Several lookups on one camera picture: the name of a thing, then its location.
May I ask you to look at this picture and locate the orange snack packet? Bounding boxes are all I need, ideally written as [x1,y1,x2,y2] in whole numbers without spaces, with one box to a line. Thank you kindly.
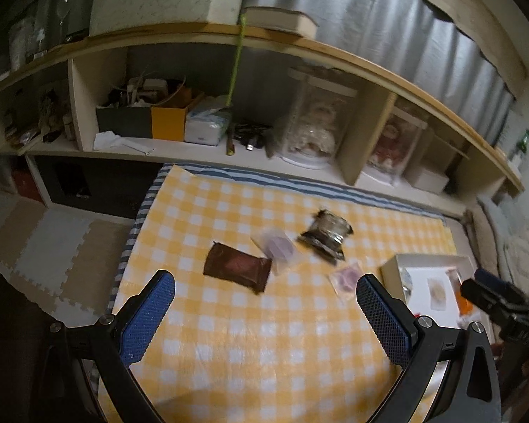
[446,268,474,317]

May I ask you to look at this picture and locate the round cookie clear packet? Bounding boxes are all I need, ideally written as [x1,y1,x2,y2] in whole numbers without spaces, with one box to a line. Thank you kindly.
[427,278,447,311]

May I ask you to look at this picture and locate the pink purple cake packet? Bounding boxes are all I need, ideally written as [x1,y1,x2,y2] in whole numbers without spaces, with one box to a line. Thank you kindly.
[328,262,363,300]

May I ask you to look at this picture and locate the black silver pastry packet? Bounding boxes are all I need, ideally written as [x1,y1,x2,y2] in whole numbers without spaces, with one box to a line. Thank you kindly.
[298,209,353,263]

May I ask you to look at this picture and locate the brown chocolate packet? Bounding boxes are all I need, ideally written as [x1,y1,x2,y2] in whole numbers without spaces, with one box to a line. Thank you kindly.
[202,243,272,294]

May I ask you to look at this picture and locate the purple round cake packet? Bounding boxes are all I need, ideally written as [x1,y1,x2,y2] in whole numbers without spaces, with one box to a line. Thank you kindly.
[251,228,304,276]

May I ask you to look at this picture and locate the person right hand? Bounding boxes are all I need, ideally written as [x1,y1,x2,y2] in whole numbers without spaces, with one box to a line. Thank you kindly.
[491,342,529,407]

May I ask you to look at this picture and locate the white tray box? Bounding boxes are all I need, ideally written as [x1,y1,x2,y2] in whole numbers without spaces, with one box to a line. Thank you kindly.
[380,254,495,343]

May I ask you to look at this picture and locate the beige blanket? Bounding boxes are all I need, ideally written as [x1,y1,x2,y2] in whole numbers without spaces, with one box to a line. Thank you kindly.
[462,204,500,277]

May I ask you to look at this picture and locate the grey blue quilt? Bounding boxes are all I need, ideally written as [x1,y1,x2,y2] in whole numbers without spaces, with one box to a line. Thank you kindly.
[477,195,529,283]

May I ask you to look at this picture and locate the yellow checkered cloth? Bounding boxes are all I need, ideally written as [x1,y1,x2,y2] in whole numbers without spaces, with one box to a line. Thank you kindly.
[114,166,456,422]

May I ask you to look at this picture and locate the white storage box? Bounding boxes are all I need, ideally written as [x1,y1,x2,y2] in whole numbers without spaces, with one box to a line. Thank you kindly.
[404,164,449,194]

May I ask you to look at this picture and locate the green bottle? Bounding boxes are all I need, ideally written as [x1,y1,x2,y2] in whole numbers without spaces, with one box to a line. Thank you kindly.
[510,129,529,166]

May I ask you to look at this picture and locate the red doll display case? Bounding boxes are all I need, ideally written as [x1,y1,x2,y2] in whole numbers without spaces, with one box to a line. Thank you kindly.
[364,97,429,185]

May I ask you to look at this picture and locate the wooden shelf unit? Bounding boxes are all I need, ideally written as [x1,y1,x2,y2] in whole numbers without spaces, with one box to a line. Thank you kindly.
[0,23,524,216]

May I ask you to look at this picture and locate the orange black box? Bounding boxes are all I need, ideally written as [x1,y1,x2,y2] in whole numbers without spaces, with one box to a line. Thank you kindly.
[96,88,204,141]

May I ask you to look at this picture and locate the white doll display case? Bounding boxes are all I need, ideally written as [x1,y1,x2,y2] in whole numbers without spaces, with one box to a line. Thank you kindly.
[275,66,358,169]

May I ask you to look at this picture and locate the tissue pack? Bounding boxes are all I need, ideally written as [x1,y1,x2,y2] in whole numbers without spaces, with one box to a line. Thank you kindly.
[184,96,232,146]

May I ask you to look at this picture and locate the grey curtain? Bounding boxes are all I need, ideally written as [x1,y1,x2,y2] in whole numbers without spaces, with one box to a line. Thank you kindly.
[243,0,514,144]

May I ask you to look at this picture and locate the book on shelf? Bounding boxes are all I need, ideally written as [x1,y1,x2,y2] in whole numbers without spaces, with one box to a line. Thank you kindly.
[243,7,318,39]

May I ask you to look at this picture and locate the white box on shelf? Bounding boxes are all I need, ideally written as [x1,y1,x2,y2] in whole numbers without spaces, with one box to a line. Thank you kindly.
[89,0,244,38]

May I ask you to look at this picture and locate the green strap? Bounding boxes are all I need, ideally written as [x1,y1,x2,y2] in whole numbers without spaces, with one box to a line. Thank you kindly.
[224,12,249,108]

